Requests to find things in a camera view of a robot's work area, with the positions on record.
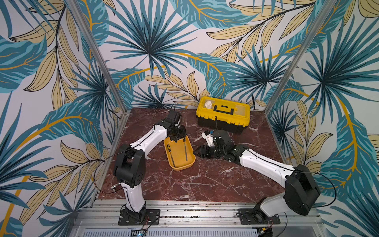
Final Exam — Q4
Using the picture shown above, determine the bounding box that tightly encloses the black file tool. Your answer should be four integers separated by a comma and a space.
184, 142, 188, 161

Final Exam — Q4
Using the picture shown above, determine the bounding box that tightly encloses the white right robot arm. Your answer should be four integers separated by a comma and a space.
193, 130, 320, 219

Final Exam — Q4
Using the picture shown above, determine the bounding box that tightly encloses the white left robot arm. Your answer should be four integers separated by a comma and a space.
113, 124, 187, 213

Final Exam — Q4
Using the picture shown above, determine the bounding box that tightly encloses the small ratchet tool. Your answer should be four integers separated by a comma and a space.
111, 183, 120, 193

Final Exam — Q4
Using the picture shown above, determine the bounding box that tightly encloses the black screwdriver in tray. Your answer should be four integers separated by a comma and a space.
167, 144, 175, 167

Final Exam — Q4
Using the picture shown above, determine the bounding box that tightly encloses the yellow plastic tray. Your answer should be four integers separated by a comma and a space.
164, 136, 196, 171

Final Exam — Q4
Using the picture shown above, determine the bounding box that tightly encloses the yellow and black toolbox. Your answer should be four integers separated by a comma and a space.
196, 96, 250, 134

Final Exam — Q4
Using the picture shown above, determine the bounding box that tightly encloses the white roll in toolbox lid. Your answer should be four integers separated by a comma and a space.
204, 100, 213, 109

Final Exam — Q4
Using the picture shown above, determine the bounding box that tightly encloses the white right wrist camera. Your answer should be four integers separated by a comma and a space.
201, 130, 215, 147

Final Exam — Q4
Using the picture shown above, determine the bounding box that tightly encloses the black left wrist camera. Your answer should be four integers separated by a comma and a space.
164, 110, 181, 125

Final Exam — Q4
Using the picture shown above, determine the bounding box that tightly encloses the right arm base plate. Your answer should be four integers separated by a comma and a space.
236, 208, 281, 226

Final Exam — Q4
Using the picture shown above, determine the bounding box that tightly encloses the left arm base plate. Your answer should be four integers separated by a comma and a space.
118, 208, 160, 226

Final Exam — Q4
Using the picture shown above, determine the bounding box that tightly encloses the aluminium front rail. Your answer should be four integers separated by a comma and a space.
70, 199, 328, 237

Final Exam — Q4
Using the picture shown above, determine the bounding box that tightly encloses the right aluminium corner post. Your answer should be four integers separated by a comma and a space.
264, 0, 337, 116

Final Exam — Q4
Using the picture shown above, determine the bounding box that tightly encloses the aluminium corner post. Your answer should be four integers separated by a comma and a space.
66, 0, 127, 115
264, 0, 337, 116

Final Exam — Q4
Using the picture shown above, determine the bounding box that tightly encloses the left aluminium corner post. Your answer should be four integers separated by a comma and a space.
66, 0, 127, 115

